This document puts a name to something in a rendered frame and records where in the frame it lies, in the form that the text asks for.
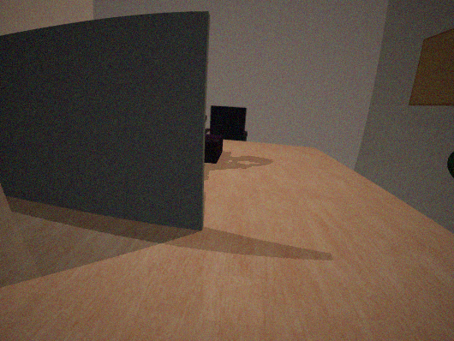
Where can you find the dark grey flat panel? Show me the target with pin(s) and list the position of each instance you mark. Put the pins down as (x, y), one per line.
(108, 116)

